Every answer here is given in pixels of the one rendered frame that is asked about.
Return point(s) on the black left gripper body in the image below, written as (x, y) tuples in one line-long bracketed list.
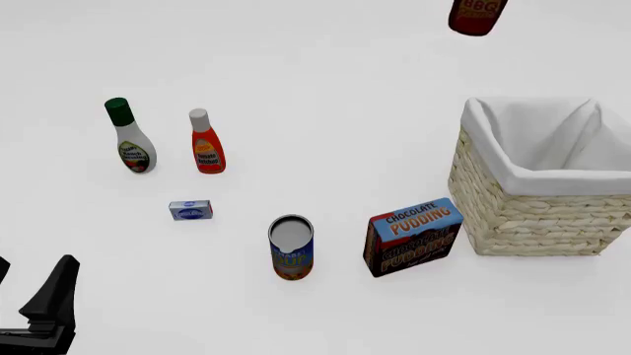
[(39, 338)]

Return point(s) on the blue alphabet soup can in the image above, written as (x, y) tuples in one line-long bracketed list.
[(292, 251)]

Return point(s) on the dark red bbq sauce bottle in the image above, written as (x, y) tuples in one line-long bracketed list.
[(477, 16)]

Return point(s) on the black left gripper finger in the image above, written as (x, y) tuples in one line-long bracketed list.
[(2, 268), (54, 292)]

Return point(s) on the ranch dressing bottle green cap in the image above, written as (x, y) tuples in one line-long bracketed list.
[(132, 140)]

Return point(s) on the red tomato ketchup bottle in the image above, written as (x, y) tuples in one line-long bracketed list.
[(207, 146)]

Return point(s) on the woven basket with white liner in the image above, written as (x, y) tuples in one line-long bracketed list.
[(542, 192)]

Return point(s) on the chocolate pudding box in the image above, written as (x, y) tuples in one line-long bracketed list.
[(411, 240)]

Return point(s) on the small silver blue butter box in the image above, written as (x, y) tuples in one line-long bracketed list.
[(190, 210)]

